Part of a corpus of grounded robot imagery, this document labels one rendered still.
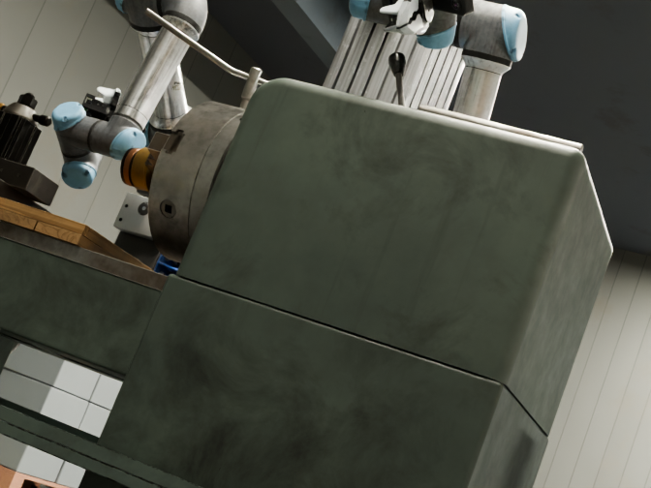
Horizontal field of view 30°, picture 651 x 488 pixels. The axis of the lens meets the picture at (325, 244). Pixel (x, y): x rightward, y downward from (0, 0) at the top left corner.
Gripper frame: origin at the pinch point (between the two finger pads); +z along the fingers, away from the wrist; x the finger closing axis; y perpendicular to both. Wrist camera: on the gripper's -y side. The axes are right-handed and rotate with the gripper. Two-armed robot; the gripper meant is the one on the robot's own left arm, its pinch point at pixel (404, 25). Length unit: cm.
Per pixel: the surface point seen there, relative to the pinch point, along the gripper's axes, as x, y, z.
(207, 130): -11.8, 35.0, 14.8
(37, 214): -19, 64, 33
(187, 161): -15.0, 37.1, 20.8
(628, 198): -392, 105, -657
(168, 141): -12.6, 42.2, 17.5
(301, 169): -14.3, 12.1, 26.2
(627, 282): -516, 128, -729
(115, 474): -42, 30, 73
